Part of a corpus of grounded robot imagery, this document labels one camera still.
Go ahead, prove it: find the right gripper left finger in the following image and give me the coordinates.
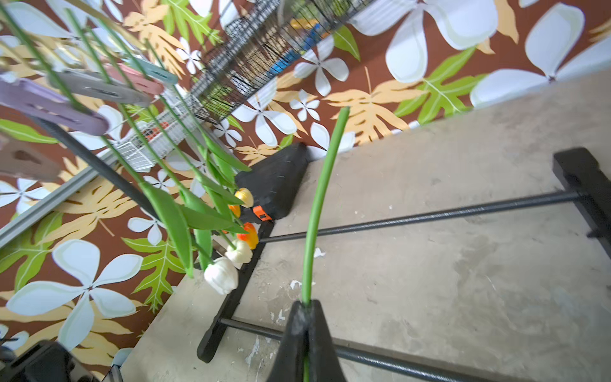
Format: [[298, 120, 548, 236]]
[[267, 301, 307, 382]]

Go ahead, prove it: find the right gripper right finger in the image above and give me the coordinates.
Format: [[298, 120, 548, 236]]
[[307, 299, 347, 382]]

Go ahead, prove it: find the black metal clothes rack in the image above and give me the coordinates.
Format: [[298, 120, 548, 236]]
[[28, 114, 611, 382]]

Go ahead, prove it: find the orange tulip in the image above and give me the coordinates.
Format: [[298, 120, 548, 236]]
[[99, 19, 241, 224]]

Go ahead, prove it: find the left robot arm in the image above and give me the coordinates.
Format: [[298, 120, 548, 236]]
[[1, 340, 100, 382]]

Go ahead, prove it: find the black plastic tool case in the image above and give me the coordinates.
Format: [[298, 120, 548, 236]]
[[235, 143, 308, 224]]

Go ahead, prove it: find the white wire basket left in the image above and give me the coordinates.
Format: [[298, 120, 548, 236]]
[[114, 103, 205, 173]]

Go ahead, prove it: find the black wire wall basket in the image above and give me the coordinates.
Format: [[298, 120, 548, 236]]
[[190, 1, 369, 123]]

